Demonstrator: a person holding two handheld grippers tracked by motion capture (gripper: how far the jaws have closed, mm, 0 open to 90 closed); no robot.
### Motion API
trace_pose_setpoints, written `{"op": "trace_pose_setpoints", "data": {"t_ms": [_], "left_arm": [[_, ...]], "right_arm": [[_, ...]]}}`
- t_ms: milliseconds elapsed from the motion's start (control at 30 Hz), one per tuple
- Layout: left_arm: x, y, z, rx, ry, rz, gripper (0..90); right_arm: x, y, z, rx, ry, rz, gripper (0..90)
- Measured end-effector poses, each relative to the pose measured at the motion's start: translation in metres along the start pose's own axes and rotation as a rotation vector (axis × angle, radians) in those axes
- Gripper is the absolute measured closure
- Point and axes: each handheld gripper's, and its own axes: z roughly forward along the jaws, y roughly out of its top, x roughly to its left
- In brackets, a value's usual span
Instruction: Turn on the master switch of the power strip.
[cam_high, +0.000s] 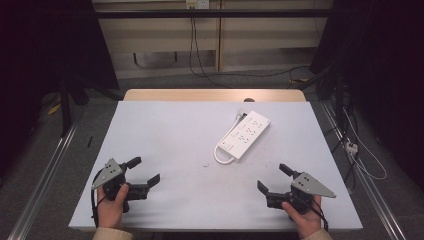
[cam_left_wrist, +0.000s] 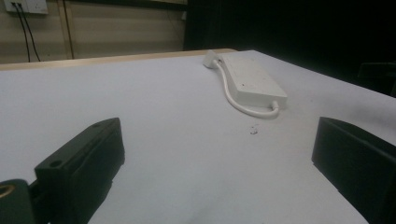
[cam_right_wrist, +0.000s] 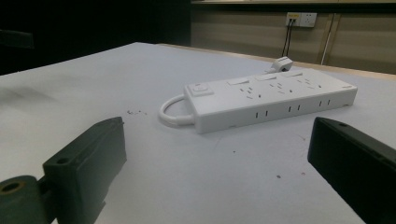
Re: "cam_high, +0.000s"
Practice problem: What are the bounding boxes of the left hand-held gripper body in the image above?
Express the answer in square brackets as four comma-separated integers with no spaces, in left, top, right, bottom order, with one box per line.
[91,157,150,214]

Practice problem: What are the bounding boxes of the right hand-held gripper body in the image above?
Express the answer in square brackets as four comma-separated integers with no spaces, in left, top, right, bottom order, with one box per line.
[265,171,337,215]

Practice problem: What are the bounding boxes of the person's right hand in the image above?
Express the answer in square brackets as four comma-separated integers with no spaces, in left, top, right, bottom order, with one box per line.
[281,194,323,240]

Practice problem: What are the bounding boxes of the person's left hand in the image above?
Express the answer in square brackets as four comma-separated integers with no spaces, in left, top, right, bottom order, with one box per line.
[95,183,131,230]

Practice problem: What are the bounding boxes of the small white floor power strip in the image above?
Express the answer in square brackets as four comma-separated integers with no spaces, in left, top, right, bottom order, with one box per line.
[345,141,360,156]

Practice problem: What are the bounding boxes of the yellow floor tape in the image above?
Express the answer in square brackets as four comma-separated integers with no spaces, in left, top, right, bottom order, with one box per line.
[47,102,62,116]

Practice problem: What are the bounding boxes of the light wooden table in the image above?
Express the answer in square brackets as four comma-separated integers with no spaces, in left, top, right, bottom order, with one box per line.
[122,88,307,103]

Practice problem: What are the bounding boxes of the black curtain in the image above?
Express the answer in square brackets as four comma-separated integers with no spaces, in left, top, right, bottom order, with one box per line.
[0,0,120,181]
[309,0,424,193]

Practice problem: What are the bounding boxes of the black horizontal bar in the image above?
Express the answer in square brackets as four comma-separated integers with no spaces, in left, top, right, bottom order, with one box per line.
[94,8,335,20]

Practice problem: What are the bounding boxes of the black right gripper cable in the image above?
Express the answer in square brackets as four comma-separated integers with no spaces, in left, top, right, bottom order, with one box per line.
[308,198,330,233]

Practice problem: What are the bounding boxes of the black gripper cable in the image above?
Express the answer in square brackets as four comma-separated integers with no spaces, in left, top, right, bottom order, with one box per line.
[90,169,108,229]
[308,198,330,233]

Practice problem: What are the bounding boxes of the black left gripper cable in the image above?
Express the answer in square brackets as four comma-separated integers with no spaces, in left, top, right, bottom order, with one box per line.
[90,169,108,229]

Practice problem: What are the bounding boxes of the white power strip cable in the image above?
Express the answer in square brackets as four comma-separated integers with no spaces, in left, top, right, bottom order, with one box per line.
[213,112,248,166]

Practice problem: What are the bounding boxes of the metal floor rail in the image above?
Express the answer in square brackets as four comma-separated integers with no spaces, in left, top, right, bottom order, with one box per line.
[319,99,408,240]
[6,122,80,240]

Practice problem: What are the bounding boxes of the thin white floor cable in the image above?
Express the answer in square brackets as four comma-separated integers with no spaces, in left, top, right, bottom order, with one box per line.
[342,106,388,182]

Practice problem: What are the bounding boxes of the black hanging cables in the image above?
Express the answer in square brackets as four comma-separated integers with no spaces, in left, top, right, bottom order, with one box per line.
[188,16,232,90]

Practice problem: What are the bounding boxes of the white wall socket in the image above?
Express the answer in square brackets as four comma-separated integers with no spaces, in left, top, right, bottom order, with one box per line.
[185,0,211,10]

